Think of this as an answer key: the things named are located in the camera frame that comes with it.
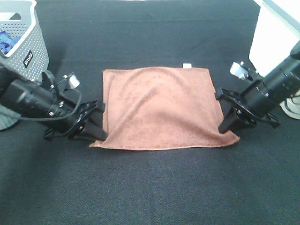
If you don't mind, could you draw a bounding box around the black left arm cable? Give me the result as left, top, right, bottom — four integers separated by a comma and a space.
18, 70, 83, 140

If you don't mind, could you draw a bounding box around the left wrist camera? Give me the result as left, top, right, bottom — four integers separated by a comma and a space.
58, 73, 80, 93

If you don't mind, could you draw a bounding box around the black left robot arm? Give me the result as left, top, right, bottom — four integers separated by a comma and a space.
0, 65, 107, 142

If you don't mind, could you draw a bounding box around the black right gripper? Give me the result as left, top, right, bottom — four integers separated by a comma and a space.
215, 88, 280, 134

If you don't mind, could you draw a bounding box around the brown microfiber towel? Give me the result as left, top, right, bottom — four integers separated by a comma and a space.
91, 67, 239, 150

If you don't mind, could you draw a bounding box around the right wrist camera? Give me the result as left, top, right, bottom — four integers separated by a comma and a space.
229, 61, 253, 82

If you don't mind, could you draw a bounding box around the blue towel in basket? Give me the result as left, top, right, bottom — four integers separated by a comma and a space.
0, 31, 20, 54

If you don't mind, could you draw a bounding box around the white plastic basket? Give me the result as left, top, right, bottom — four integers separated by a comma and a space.
248, 0, 300, 120

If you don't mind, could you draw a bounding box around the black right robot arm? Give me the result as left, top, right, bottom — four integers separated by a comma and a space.
215, 43, 300, 134

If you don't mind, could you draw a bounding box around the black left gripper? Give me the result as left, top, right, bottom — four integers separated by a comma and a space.
43, 95, 106, 141

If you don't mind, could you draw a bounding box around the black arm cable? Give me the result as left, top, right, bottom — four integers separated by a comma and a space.
287, 90, 300, 105
18, 70, 83, 140

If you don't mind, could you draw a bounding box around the grey perforated laundry basket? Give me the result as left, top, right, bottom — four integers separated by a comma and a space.
0, 0, 50, 131

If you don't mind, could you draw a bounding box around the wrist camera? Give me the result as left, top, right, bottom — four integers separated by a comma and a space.
229, 61, 253, 82
58, 73, 80, 93

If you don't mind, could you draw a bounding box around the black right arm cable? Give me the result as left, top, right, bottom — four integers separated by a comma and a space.
287, 90, 300, 105

